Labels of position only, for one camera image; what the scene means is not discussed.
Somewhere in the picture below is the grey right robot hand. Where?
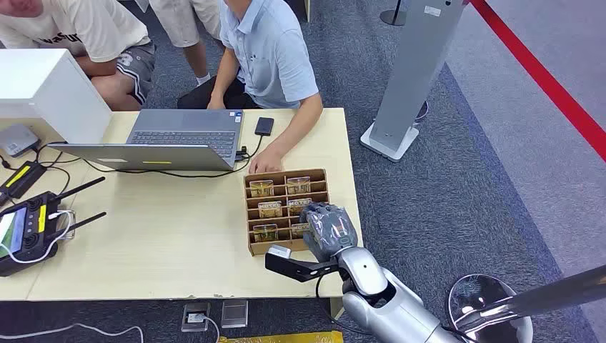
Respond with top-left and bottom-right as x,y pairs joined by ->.
299,202 -> 359,263

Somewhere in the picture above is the wooden card holder box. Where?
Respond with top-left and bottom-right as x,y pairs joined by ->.
243,168 -> 331,257

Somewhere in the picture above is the person's left hand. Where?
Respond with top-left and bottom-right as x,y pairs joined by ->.
248,146 -> 285,175

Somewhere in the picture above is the person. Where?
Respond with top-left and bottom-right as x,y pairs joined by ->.
148,0 -> 224,87
0,0 -> 157,112
177,0 -> 324,175

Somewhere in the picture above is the yellow sheet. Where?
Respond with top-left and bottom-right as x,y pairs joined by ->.
217,330 -> 344,343

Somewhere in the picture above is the black external drive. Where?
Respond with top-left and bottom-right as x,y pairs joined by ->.
254,116 -> 275,137

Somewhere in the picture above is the metal floor socket cover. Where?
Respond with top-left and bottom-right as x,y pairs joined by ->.
221,299 -> 249,329

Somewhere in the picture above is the floor power socket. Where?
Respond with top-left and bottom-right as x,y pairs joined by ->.
180,302 -> 212,333

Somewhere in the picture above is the grey laptop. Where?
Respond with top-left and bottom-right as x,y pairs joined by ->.
49,109 -> 245,172

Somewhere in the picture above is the grey kiosk pillar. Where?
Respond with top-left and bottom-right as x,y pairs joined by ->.
359,0 -> 470,164

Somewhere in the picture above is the red floor tape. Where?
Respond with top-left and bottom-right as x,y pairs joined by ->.
470,0 -> 606,162

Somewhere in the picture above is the black remote controller with antennas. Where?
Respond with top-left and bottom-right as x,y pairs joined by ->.
0,176 -> 108,278

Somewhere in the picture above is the black device with yellow label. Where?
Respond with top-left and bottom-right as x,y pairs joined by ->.
0,161 -> 47,205

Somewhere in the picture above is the white box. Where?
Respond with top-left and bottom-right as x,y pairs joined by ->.
0,49 -> 114,145

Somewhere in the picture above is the small grey device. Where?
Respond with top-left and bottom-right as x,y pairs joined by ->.
0,124 -> 41,159

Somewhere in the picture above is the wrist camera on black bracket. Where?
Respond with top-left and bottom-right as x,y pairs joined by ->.
264,244 -> 340,284

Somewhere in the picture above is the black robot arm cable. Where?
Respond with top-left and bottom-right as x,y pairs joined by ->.
314,273 -> 363,338

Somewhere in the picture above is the black drive cable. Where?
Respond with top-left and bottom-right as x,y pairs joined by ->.
82,134 -> 264,179

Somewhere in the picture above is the white socket cable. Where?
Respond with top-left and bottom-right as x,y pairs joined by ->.
201,315 -> 222,343

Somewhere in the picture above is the chrome stanchion post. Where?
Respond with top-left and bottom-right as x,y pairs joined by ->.
447,264 -> 606,343

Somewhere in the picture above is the white controller cable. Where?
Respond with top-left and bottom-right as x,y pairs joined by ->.
0,210 -> 76,265

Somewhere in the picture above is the white floor cable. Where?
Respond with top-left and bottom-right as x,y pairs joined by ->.
0,322 -> 145,343

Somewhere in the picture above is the black desk cable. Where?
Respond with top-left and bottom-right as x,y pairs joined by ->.
33,141 -> 82,195

